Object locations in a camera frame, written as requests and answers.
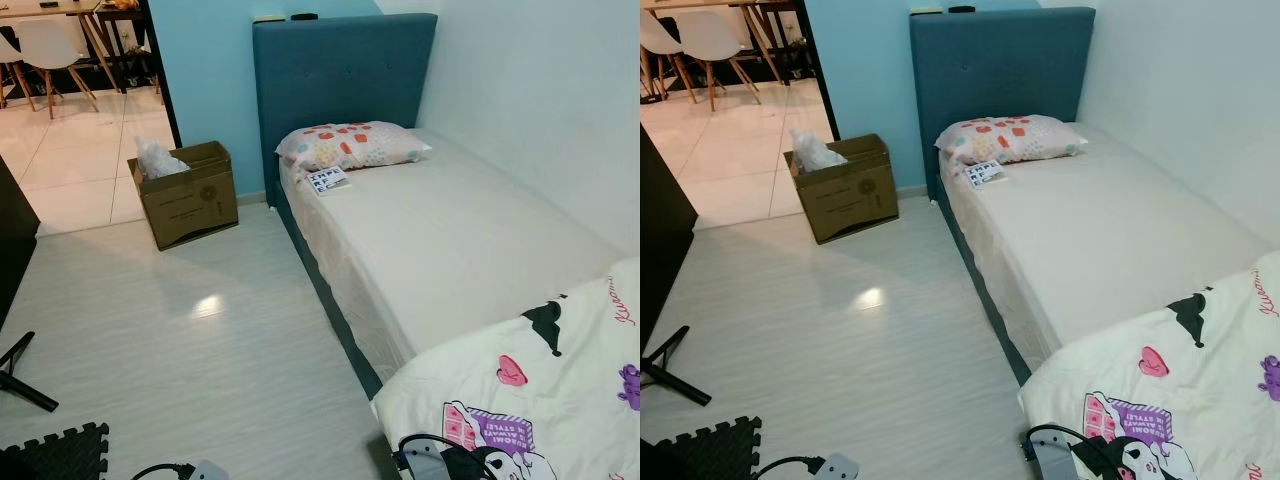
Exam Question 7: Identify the pink dotted pillow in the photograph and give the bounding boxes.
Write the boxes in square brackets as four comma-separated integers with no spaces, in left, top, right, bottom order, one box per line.
[275,121,433,174]
[935,115,1089,169]

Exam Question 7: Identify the dark wooden cabinet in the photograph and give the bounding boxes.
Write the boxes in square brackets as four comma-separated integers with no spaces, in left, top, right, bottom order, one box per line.
[640,125,698,351]
[0,155,41,331]

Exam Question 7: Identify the black metal stand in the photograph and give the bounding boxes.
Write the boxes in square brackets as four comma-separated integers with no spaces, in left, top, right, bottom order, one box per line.
[0,332,59,413]
[640,325,713,406]

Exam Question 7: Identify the cream mattress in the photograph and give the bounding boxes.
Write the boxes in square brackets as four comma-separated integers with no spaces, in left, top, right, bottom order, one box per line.
[940,125,1277,373]
[278,130,627,381]

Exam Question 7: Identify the white cartoon print blanket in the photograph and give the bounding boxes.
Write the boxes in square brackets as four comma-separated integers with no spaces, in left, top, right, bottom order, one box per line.
[1018,250,1280,480]
[372,258,641,480]

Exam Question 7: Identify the white chair wooden legs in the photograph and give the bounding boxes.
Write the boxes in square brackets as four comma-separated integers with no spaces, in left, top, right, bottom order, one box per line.
[640,8,696,101]
[693,10,791,111]
[0,30,36,111]
[15,20,101,119]

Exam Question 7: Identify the brown cardboard box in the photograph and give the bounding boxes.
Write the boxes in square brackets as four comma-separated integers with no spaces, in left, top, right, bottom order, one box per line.
[127,140,241,251]
[783,133,899,246]

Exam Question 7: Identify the black foam puzzle mat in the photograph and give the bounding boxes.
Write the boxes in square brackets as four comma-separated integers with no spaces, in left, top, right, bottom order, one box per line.
[0,422,111,480]
[655,416,763,480]

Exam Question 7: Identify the dark wooden table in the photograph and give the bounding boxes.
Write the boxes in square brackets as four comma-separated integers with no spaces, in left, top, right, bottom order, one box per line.
[755,0,816,81]
[95,5,161,96]

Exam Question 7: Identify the dark blue bed base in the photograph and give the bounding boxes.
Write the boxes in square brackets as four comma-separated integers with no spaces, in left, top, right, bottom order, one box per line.
[272,180,387,401]
[935,178,1033,387]

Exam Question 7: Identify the blue upholstered headboard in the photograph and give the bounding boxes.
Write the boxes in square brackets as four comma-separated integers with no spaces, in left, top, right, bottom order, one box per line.
[252,13,438,206]
[908,7,1096,201]

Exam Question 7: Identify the black door frame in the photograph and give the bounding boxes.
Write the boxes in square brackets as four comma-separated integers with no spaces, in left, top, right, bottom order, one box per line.
[138,0,183,149]
[795,0,841,142]

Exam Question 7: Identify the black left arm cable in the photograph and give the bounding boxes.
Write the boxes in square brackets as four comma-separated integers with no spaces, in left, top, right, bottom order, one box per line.
[130,462,201,480]
[752,456,827,480]

